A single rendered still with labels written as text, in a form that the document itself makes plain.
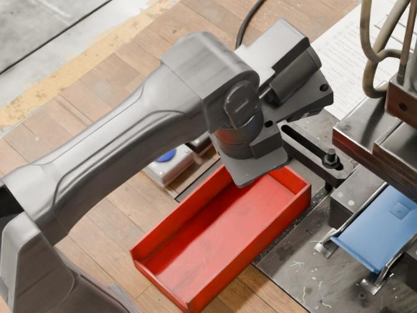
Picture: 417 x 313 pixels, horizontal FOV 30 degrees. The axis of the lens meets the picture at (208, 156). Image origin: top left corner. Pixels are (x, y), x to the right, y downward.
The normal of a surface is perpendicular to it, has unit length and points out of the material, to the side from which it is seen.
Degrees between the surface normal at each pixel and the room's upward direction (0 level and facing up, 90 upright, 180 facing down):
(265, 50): 14
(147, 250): 90
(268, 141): 103
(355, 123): 0
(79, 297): 96
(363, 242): 0
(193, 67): 4
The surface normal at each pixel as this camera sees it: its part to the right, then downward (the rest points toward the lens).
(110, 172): 0.61, 0.59
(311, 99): -0.17, -0.29
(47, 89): -0.08, -0.55
